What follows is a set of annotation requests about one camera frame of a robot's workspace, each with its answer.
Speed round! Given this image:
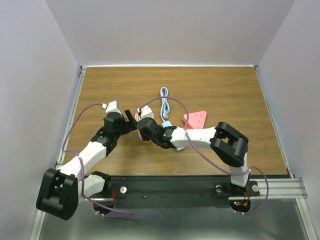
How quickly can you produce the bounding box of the purple cable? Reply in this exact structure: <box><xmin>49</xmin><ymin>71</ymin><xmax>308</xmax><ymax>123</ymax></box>
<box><xmin>139</xmin><ymin>97</ymin><xmax>270</xmax><ymax>216</ymax></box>
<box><xmin>61</xmin><ymin>103</ymin><xmax>135</xmax><ymax>218</ymax></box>

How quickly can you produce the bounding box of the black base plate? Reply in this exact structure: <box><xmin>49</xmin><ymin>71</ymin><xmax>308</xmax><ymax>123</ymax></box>
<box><xmin>82</xmin><ymin>174</ymin><xmax>261</xmax><ymax>210</ymax></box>

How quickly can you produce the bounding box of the pink triangular power strip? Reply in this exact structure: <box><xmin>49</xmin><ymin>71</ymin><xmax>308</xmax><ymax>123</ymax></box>
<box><xmin>187</xmin><ymin>110</ymin><xmax>207</xmax><ymax>129</ymax></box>

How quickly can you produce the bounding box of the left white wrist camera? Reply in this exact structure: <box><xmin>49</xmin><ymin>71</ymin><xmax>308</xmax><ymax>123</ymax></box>
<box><xmin>101</xmin><ymin>100</ymin><xmax>121</xmax><ymax>114</ymax></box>

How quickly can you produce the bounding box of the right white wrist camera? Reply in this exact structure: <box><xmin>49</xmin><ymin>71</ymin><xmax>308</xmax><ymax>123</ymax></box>
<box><xmin>134</xmin><ymin>105</ymin><xmax>154</xmax><ymax>121</ymax></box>

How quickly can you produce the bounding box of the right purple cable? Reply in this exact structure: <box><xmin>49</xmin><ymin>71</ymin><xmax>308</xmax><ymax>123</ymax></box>
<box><xmin>139</xmin><ymin>97</ymin><xmax>270</xmax><ymax>216</ymax></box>

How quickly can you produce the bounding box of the blue power strip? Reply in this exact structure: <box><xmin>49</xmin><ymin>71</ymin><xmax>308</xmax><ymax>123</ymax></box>
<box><xmin>162</xmin><ymin>120</ymin><xmax>185</xmax><ymax>152</ymax></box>

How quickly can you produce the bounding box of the pink round power strip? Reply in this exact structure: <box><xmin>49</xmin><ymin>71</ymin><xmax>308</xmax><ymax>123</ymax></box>
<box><xmin>138</xmin><ymin>132</ymin><xmax>151</xmax><ymax>143</ymax></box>

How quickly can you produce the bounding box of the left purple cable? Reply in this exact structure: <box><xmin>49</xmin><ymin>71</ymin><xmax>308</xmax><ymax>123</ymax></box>
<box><xmin>61</xmin><ymin>103</ymin><xmax>135</xmax><ymax>218</ymax></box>

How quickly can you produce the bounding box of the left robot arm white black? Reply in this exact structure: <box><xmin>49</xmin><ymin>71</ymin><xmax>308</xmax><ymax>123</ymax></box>
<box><xmin>35</xmin><ymin>110</ymin><xmax>137</xmax><ymax>220</ymax></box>

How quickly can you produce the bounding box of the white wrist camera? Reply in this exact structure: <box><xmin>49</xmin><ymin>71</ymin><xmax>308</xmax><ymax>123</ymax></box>
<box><xmin>101</xmin><ymin>100</ymin><xmax>121</xmax><ymax>114</ymax></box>
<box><xmin>134</xmin><ymin>105</ymin><xmax>154</xmax><ymax>121</ymax></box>

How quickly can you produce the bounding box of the aluminium rail frame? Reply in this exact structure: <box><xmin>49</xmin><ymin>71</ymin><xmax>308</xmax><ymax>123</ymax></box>
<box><xmin>30</xmin><ymin>65</ymin><xmax>308</xmax><ymax>240</ymax></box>

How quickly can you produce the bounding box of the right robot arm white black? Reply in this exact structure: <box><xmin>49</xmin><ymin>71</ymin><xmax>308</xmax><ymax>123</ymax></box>
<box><xmin>137</xmin><ymin>117</ymin><xmax>250</xmax><ymax>195</ymax></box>

